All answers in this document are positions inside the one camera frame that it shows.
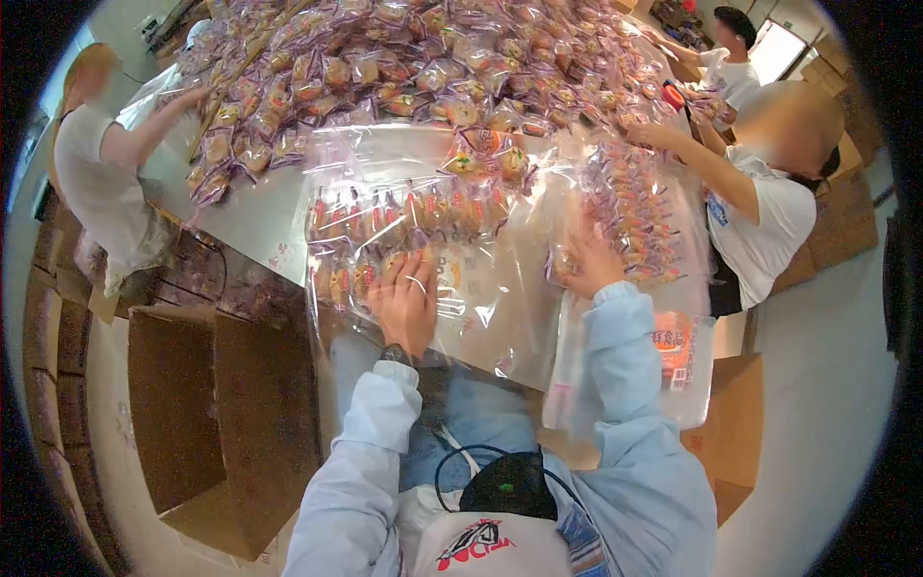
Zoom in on person's left hand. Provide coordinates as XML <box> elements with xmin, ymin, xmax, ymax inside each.
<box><xmin>367</xmin><ymin>249</ymin><xmax>438</xmax><ymax>357</ymax></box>

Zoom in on person's right hand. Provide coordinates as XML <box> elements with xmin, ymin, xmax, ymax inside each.
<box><xmin>554</xmin><ymin>219</ymin><xmax>626</xmax><ymax>301</ymax></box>

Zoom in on person's left fingers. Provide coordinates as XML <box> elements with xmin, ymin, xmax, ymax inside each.
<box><xmin>380</xmin><ymin>249</ymin><xmax>438</xmax><ymax>293</ymax></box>

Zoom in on person's right fingers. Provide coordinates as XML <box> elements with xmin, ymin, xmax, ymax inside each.
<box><xmin>554</xmin><ymin>219</ymin><xmax>605</xmax><ymax>282</ymax></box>

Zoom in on large clear bag of packets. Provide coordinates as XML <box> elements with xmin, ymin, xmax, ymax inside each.
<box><xmin>301</xmin><ymin>126</ymin><xmax>556</xmax><ymax>394</ymax></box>

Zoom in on narrow clear bag of packets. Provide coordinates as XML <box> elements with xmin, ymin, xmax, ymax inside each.
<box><xmin>548</xmin><ymin>137</ymin><xmax>697</xmax><ymax>291</ymax></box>

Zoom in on empty printed plastic bags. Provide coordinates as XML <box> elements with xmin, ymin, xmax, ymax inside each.
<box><xmin>542</xmin><ymin>292</ymin><xmax>716</xmax><ymax>437</ymax></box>

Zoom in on person's legs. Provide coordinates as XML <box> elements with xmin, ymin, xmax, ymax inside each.
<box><xmin>330</xmin><ymin>335</ymin><xmax>550</xmax><ymax>493</ymax></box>

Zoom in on pile of wrapped snack packets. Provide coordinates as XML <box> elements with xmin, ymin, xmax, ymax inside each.
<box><xmin>169</xmin><ymin>0</ymin><xmax>693</xmax><ymax>206</ymax></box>

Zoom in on open brown cardboard box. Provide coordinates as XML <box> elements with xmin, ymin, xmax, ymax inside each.
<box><xmin>127</xmin><ymin>306</ymin><xmax>323</xmax><ymax>562</ymax></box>

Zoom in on small brown cardboard box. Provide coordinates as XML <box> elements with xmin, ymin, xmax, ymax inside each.
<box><xmin>681</xmin><ymin>352</ymin><xmax>766</xmax><ymax>529</ymax></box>

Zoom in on person's body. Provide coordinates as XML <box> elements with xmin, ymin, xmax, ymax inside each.
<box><xmin>281</xmin><ymin>433</ymin><xmax>722</xmax><ymax>577</ymax></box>

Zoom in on bright window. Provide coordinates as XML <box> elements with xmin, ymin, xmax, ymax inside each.
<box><xmin>748</xmin><ymin>19</ymin><xmax>807</xmax><ymax>85</ymax></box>

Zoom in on stack of brown cartons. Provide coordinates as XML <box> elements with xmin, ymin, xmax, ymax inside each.
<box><xmin>20</xmin><ymin>205</ymin><xmax>134</xmax><ymax>577</ymax></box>

